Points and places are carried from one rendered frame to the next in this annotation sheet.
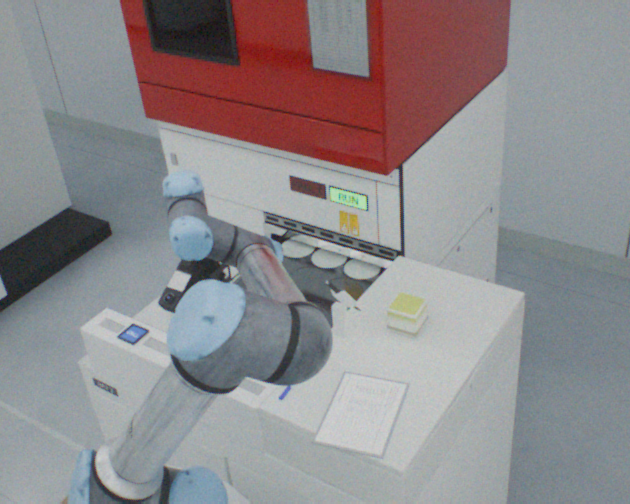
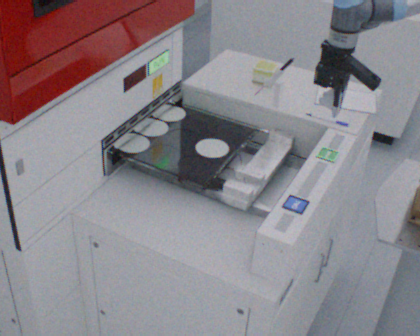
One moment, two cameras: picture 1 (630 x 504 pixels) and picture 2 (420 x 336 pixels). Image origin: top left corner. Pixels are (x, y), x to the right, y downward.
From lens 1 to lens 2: 2.42 m
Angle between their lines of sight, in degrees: 76
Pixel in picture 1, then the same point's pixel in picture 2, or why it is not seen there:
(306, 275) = (177, 138)
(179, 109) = (57, 76)
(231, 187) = (76, 142)
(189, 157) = (36, 147)
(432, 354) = (289, 77)
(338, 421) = (357, 105)
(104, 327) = (286, 228)
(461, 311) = (247, 66)
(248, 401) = (352, 139)
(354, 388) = not seen: hidden behind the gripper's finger
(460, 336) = not seen: hidden behind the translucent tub
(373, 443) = (368, 96)
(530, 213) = not seen: outside the picture
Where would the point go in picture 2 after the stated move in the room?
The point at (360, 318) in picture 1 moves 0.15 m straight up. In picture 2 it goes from (258, 98) to (262, 56)
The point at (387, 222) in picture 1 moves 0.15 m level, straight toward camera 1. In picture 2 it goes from (176, 61) to (221, 62)
